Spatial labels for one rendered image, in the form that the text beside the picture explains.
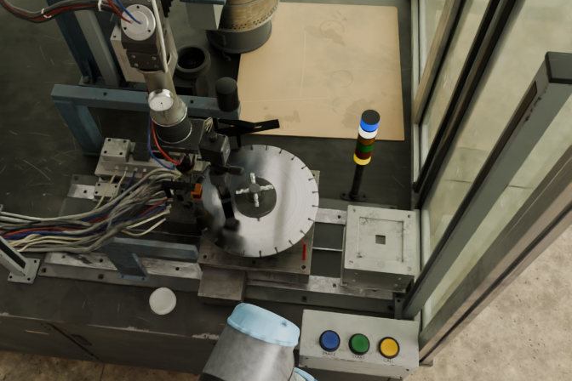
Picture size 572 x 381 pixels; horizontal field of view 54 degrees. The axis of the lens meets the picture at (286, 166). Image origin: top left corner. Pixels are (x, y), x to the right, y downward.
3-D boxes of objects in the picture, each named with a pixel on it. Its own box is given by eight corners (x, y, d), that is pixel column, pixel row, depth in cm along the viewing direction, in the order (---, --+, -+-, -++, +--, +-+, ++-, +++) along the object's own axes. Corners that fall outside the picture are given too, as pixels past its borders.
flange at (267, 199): (262, 172, 151) (262, 167, 149) (284, 203, 146) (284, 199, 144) (226, 191, 148) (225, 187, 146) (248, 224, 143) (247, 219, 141)
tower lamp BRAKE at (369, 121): (378, 117, 138) (380, 110, 136) (378, 132, 136) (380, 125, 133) (360, 116, 138) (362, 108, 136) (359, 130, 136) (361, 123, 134)
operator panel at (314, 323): (407, 337, 149) (418, 321, 136) (407, 380, 143) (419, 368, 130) (302, 325, 150) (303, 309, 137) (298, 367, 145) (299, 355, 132)
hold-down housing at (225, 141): (236, 175, 136) (228, 128, 119) (229, 191, 134) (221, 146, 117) (214, 170, 137) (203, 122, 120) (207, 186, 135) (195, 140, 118)
